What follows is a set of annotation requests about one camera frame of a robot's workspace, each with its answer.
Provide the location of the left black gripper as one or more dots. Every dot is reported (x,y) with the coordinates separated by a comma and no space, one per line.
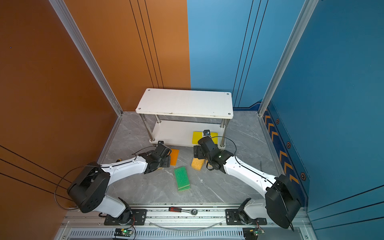
(167,162)

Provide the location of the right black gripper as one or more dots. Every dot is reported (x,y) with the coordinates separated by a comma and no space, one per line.
(197,152)

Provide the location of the orange sponge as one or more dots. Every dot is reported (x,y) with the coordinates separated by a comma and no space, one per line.
(174,157)

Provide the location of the yellow sponge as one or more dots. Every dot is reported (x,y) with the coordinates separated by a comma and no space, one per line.
(196,137)
(214,137)

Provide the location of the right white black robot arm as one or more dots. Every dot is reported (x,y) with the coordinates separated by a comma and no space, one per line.
(282,200)

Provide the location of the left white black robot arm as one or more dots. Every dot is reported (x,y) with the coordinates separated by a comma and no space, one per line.
(89,189)

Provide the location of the white two-tier shelf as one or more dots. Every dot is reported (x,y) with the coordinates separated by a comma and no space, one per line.
(172,116)

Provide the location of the tan cellulose sponge left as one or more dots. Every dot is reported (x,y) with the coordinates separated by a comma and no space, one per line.
(197,164)

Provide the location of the green sponge top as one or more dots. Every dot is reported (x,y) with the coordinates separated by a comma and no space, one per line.
(182,179)

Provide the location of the green sponge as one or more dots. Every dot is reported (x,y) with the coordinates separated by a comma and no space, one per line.
(182,179)
(185,189)

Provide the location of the green sponge bottom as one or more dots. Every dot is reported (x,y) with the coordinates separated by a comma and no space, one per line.
(185,189)

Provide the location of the left green circuit board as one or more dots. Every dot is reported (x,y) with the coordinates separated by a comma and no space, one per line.
(124,233)

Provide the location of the green circuit board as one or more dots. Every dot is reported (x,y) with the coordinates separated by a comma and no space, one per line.
(124,233)
(252,233)

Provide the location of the right green circuit board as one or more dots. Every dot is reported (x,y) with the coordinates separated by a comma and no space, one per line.
(252,233)

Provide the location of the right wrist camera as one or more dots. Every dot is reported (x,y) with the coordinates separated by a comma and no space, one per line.
(206,133)

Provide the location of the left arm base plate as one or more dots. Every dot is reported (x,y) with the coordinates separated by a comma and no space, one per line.
(135,217)

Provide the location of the red handled ratchet wrench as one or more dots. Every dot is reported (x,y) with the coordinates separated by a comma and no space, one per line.
(192,212)

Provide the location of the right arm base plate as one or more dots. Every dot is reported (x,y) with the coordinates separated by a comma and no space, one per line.
(236,217)

